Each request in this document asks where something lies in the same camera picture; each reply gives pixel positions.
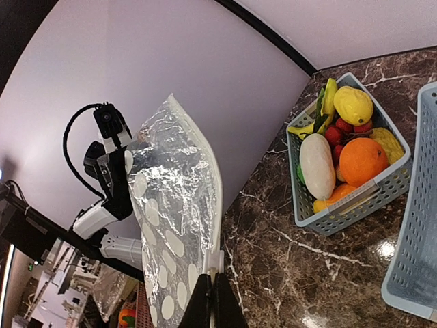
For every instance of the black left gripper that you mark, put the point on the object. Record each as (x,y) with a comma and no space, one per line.
(109,170)

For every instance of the yellow toy corn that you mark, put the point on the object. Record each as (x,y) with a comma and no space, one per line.
(389,143)

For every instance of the white toy radish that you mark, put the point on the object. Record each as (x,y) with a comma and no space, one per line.
(317,166)

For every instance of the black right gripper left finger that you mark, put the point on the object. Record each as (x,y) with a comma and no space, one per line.
(198,311)

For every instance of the large blue perforated basket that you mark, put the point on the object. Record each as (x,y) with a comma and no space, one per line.
(410,282)

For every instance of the red toy strawberry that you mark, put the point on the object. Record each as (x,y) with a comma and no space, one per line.
(334,136)

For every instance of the yellow toy lemon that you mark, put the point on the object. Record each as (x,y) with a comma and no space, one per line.
(354,106)

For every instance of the yellow green toy banana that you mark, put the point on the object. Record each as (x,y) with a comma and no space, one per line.
(325,112)

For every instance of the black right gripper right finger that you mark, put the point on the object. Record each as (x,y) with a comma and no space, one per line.
(227,312)

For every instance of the clear dotted zip top bag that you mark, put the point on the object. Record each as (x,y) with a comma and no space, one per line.
(176,192)

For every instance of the orange toy fruit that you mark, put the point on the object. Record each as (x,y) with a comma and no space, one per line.
(361,160)

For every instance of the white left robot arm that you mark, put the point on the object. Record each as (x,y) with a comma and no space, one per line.
(91,224)

